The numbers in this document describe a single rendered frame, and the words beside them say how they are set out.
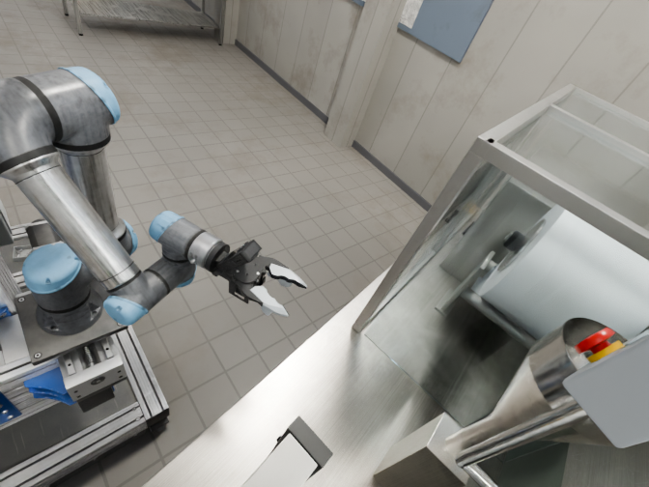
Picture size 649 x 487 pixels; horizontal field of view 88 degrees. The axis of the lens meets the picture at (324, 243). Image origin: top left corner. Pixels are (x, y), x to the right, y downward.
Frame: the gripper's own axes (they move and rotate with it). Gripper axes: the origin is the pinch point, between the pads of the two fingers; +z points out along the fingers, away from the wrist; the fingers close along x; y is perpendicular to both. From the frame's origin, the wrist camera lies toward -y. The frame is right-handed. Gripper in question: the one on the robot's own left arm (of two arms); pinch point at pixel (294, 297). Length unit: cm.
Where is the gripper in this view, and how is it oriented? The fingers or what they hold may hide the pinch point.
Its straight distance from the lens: 71.4
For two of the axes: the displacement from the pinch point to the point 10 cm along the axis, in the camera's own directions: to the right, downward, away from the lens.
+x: -4.4, 6.4, -6.3
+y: -2.3, 5.9, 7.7
